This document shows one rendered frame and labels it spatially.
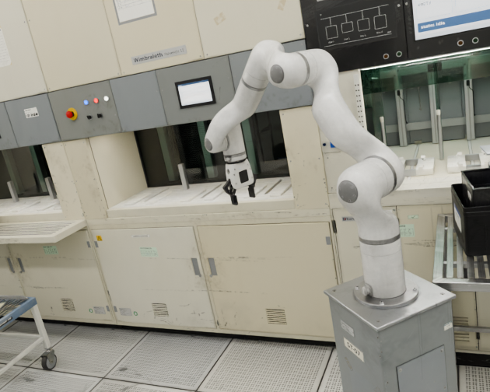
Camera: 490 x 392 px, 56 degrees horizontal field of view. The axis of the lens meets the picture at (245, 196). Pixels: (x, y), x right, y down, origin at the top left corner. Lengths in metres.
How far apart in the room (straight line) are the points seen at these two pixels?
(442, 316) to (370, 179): 0.48
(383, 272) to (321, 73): 0.61
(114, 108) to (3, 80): 0.79
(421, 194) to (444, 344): 0.76
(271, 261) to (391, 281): 1.06
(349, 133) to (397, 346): 0.62
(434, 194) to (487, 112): 0.95
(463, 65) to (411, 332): 1.45
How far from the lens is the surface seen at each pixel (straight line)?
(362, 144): 1.38
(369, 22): 2.02
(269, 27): 2.12
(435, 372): 1.58
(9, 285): 3.74
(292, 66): 1.35
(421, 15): 2.00
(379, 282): 1.44
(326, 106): 1.36
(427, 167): 2.29
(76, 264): 3.16
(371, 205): 1.29
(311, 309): 2.46
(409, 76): 2.51
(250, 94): 1.58
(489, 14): 2.00
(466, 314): 2.34
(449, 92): 2.92
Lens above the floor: 1.50
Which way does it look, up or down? 15 degrees down
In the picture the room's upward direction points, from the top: 11 degrees counter-clockwise
